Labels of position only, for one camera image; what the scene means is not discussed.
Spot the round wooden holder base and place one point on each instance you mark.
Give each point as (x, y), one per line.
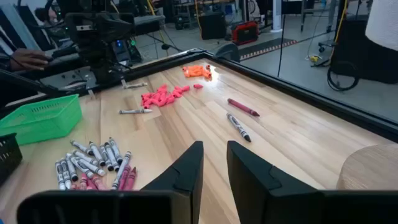
(370, 168)

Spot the white pillar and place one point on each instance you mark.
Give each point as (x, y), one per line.
(276, 15)

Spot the white paper towel roll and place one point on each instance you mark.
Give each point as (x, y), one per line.
(384, 21)

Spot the red and black toolbox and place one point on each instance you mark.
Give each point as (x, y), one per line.
(245, 32)

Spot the black speaker box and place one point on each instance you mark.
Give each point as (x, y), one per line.
(213, 26)

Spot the hazard-striped floor strip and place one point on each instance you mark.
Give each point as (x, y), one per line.
(267, 49)

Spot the person's hand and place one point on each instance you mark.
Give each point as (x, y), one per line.
(28, 59)

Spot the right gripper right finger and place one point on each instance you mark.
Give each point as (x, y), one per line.
(264, 199)

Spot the black plastic basket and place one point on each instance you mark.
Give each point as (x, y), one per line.
(9, 155)

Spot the green plastic basket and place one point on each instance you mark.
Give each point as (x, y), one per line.
(40, 119)

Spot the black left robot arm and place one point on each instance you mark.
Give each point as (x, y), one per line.
(99, 62)

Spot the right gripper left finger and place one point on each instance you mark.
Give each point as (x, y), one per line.
(174, 202)

